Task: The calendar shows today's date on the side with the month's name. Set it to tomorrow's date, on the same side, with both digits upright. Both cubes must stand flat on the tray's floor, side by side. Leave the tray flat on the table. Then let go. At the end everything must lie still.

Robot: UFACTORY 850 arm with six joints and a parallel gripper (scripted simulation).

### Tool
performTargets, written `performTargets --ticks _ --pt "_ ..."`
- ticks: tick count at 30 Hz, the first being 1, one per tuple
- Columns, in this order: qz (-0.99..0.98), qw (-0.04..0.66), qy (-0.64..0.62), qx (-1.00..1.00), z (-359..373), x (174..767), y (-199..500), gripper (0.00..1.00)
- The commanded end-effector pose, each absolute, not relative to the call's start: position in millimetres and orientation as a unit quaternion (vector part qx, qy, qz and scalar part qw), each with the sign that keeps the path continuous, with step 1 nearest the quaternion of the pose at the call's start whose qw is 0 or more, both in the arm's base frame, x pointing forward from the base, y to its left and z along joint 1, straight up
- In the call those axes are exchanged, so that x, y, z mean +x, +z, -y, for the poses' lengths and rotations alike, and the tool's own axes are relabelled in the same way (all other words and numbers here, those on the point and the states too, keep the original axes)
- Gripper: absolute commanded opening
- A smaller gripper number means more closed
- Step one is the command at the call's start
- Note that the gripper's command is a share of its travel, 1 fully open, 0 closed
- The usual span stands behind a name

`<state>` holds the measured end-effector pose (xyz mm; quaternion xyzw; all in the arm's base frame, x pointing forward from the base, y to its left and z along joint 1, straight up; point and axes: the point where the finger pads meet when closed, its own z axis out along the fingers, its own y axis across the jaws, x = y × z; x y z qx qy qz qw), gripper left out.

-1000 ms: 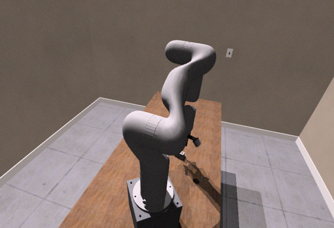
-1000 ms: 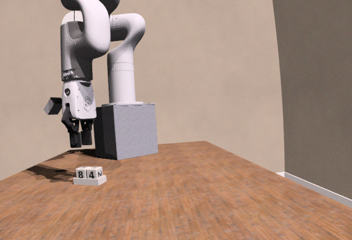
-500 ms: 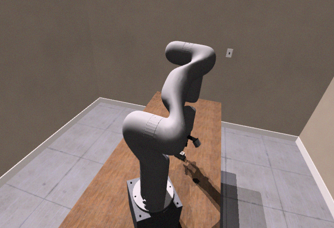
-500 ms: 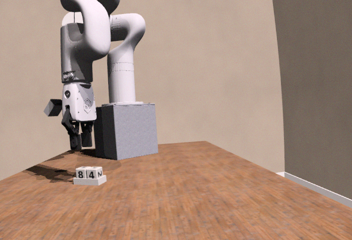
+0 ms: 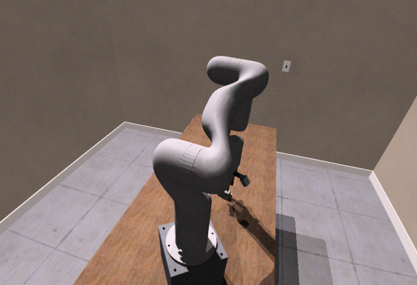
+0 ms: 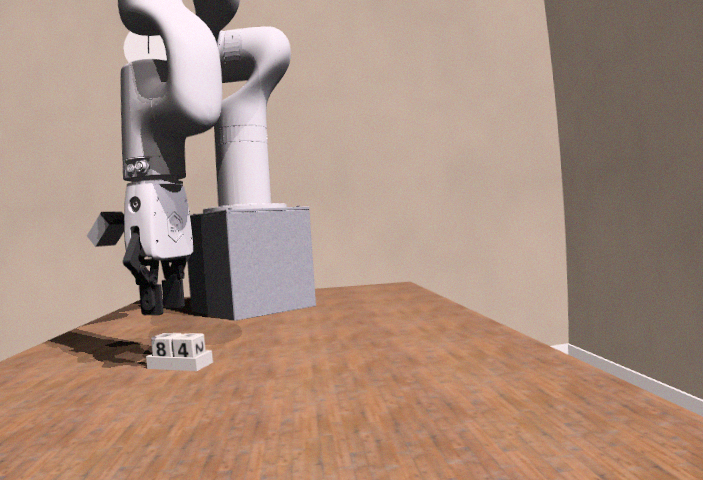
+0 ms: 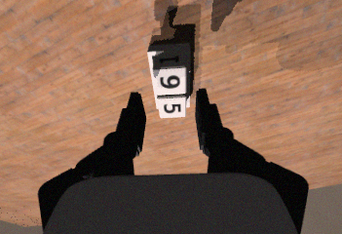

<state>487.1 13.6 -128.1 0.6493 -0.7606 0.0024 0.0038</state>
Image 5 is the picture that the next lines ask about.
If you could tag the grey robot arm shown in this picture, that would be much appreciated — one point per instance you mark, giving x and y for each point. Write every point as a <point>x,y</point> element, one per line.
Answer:
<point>208,170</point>

